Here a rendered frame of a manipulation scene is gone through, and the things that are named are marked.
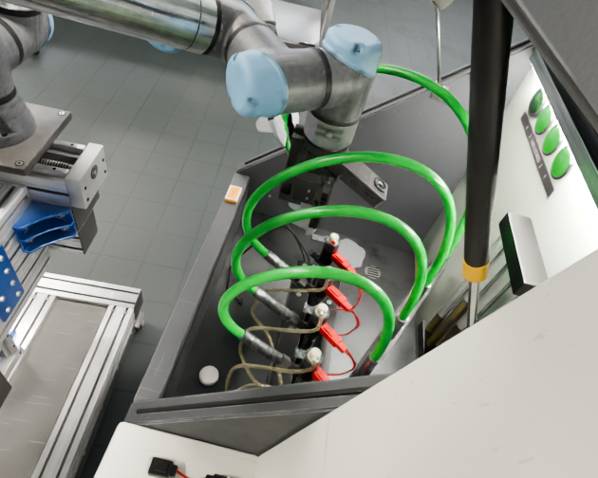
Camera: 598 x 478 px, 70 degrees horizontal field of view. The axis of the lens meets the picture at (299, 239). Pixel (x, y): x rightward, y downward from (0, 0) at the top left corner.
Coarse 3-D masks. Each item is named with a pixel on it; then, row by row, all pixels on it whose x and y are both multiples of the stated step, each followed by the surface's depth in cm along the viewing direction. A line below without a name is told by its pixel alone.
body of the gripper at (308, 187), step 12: (300, 132) 65; (300, 144) 64; (312, 144) 62; (300, 156) 66; (312, 156) 66; (324, 168) 67; (288, 180) 67; (300, 180) 67; (312, 180) 67; (324, 180) 67; (336, 180) 68; (288, 192) 70; (300, 192) 69; (312, 192) 69; (324, 192) 67; (300, 204) 71
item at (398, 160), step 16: (320, 160) 57; (336, 160) 57; (352, 160) 56; (368, 160) 56; (384, 160) 55; (400, 160) 55; (272, 176) 61; (288, 176) 60; (432, 176) 56; (256, 192) 63; (448, 192) 58; (448, 208) 59; (448, 224) 61; (256, 240) 72; (448, 240) 63; (272, 256) 74; (432, 272) 69; (416, 304) 76
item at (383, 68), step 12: (384, 72) 64; (396, 72) 63; (408, 72) 62; (420, 84) 62; (432, 84) 61; (444, 96) 61; (456, 108) 61; (468, 120) 62; (288, 144) 82; (456, 240) 74
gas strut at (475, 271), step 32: (480, 0) 19; (480, 32) 20; (512, 32) 20; (480, 64) 21; (480, 96) 22; (480, 128) 24; (480, 160) 25; (480, 192) 27; (480, 224) 29; (480, 256) 31
